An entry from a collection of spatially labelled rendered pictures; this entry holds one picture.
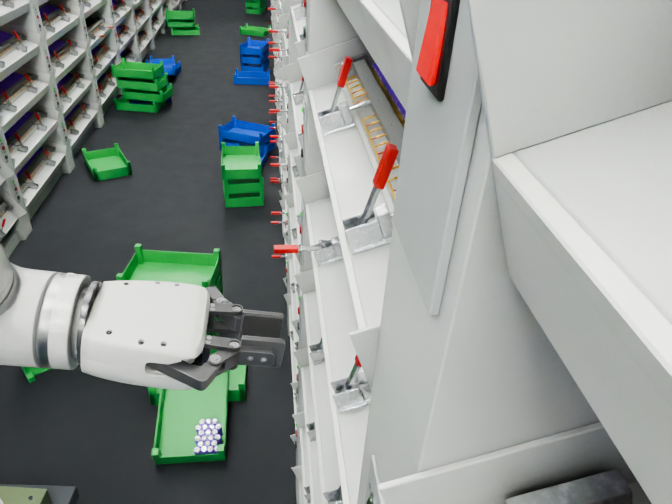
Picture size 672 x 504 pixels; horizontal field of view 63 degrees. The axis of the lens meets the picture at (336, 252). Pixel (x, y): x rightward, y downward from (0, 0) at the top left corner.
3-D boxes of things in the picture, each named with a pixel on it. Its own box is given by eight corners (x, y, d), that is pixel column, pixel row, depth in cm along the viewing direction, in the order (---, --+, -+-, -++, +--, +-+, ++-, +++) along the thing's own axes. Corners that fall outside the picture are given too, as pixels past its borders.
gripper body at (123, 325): (93, 316, 55) (207, 327, 57) (61, 394, 46) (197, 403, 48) (92, 255, 51) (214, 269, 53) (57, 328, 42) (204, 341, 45)
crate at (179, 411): (226, 460, 160) (224, 450, 154) (155, 464, 157) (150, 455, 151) (229, 367, 178) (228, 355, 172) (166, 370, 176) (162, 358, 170)
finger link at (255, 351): (208, 356, 51) (280, 362, 52) (205, 382, 48) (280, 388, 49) (211, 331, 49) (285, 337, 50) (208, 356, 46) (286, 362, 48)
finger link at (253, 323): (213, 315, 55) (278, 321, 57) (211, 336, 53) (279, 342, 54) (216, 290, 54) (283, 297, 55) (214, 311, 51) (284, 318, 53)
